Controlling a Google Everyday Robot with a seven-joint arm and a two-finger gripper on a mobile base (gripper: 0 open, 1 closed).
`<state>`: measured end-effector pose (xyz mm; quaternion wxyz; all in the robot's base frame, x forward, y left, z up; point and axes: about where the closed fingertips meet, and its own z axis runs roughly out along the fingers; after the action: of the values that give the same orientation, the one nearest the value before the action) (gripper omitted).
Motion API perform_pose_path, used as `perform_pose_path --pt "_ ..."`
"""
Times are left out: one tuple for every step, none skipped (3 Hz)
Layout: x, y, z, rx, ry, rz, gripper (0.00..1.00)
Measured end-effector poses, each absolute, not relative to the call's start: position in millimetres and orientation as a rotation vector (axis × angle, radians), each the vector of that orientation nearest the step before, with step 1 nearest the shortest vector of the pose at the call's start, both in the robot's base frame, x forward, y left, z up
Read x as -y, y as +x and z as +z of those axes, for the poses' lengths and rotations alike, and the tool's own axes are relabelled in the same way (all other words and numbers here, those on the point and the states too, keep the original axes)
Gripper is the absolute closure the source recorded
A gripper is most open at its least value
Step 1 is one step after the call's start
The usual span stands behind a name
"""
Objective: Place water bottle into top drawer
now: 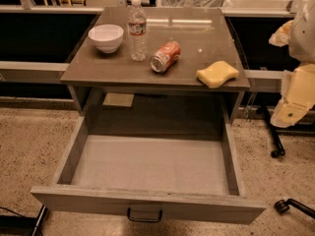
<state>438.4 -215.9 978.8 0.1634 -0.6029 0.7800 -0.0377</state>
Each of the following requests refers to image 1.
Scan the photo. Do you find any black drawer handle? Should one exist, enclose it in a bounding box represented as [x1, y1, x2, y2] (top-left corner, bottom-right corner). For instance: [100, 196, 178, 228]
[126, 207, 163, 223]

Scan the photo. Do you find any open grey top drawer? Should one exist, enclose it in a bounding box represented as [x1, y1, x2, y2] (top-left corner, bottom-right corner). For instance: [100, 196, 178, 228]
[31, 117, 266, 224]

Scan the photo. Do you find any yellow sponge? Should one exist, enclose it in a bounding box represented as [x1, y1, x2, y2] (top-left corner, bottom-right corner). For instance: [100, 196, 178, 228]
[196, 61, 239, 89]

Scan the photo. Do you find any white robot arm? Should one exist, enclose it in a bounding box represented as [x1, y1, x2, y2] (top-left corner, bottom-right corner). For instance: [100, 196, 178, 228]
[269, 0, 315, 128]

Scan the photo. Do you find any black base bottom left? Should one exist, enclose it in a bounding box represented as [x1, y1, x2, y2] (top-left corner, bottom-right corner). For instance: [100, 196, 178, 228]
[0, 206, 48, 236]

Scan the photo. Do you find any clear plastic water bottle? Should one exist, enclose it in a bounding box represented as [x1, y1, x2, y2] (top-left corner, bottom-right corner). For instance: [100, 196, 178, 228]
[127, 0, 148, 61]

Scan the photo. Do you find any white ceramic bowl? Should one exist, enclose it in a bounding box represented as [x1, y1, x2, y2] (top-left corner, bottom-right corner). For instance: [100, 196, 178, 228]
[88, 25, 124, 53]

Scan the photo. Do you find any black stand leg with caster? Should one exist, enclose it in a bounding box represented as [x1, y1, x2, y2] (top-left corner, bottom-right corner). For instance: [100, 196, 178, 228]
[260, 105, 285, 158]

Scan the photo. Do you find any red soda can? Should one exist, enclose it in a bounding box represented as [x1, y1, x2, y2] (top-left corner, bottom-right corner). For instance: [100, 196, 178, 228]
[150, 41, 181, 73]

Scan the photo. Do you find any black caster wheel leg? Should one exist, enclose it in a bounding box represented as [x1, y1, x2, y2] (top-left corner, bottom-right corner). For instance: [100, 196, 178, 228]
[274, 199, 315, 219]

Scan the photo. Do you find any grey cabinet with top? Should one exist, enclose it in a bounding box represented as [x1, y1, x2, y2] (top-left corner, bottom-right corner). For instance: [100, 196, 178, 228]
[61, 7, 249, 119]

